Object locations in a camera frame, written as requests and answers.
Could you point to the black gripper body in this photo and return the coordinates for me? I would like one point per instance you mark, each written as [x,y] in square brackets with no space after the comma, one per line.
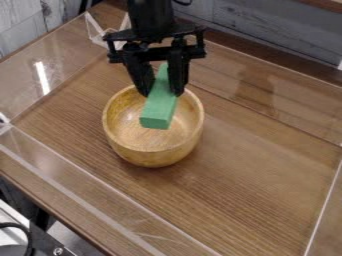
[155,34]

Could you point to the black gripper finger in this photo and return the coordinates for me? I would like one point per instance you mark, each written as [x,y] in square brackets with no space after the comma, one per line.
[177,73]
[140,73]

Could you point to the green rectangular block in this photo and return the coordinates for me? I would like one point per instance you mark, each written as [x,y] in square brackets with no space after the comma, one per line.
[160,103]

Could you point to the brown wooden bowl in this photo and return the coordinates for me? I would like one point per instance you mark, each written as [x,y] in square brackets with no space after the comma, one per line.
[144,147]

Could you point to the clear acrylic corner bracket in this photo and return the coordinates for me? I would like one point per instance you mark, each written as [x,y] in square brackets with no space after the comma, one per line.
[100,31]

